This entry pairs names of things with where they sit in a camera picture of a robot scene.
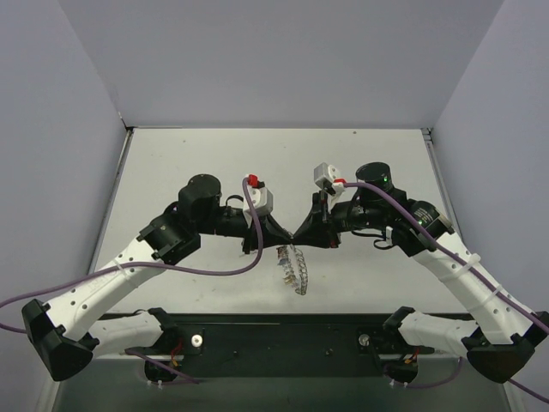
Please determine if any metal ring disc with keyrings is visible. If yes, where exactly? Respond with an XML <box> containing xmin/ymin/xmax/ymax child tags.
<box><xmin>276</xmin><ymin>245</ymin><xmax>309</xmax><ymax>296</ymax></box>

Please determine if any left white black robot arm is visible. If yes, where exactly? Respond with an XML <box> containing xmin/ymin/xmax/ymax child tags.
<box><xmin>21</xmin><ymin>174</ymin><xmax>292</xmax><ymax>382</ymax></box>

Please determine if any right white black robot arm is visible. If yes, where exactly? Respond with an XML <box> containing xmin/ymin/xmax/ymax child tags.
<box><xmin>293</xmin><ymin>162</ymin><xmax>548</xmax><ymax>384</ymax></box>

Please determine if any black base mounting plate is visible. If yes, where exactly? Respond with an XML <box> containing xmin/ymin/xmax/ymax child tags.
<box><xmin>137</xmin><ymin>314</ymin><xmax>415</xmax><ymax>379</ymax></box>

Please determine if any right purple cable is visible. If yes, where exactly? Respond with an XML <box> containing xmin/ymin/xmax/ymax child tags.
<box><xmin>342</xmin><ymin>182</ymin><xmax>549</xmax><ymax>336</ymax></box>

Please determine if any purple cable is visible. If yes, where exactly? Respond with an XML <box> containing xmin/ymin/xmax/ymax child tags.
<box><xmin>0</xmin><ymin>175</ymin><xmax>265</xmax><ymax>334</ymax></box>
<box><xmin>342</xmin><ymin>182</ymin><xmax>549</xmax><ymax>336</ymax></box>

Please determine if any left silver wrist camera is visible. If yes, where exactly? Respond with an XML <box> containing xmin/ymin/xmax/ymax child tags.
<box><xmin>247</xmin><ymin>186</ymin><xmax>274</xmax><ymax>216</ymax></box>

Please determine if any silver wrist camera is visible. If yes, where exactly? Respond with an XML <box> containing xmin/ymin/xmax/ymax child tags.
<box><xmin>313</xmin><ymin>162</ymin><xmax>340</xmax><ymax>191</ymax></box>
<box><xmin>247</xmin><ymin>186</ymin><xmax>274</xmax><ymax>216</ymax></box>

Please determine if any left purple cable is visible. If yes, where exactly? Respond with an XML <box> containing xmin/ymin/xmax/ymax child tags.
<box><xmin>0</xmin><ymin>175</ymin><xmax>265</xmax><ymax>334</ymax></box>

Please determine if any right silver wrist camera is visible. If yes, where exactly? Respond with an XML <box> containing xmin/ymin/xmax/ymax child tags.
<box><xmin>313</xmin><ymin>162</ymin><xmax>340</xmax><ymax>191</ymax></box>

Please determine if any aluminium frame rail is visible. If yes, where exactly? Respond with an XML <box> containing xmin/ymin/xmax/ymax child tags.
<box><xmin>51</xmin><ymin>324</ymin><xmax>514</xmax><ymax>361</ymax></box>

